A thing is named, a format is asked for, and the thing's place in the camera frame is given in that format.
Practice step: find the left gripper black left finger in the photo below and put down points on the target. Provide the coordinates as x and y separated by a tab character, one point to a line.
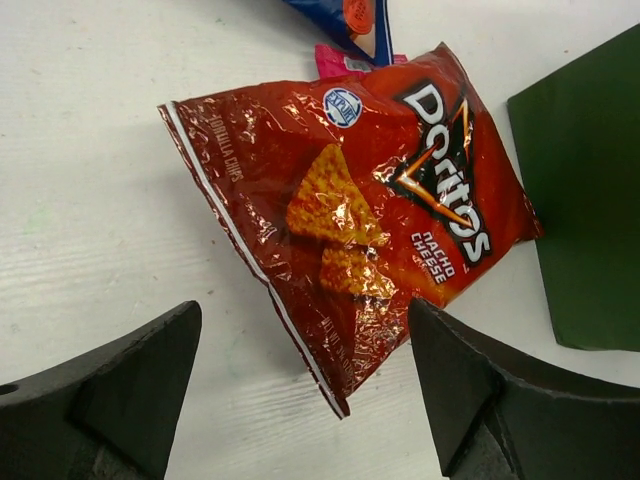
110	413

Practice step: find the green paper bag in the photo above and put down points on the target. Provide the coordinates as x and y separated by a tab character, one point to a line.
576	134

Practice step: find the small pink candy packet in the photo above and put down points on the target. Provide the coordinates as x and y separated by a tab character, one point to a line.
332	62

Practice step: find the red Doritos bag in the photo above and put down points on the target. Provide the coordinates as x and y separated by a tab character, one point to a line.
347	197

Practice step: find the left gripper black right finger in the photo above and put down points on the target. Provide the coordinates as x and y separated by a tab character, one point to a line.
496	412

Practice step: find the blue chips bag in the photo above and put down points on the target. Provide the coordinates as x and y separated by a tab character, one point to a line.
358	26

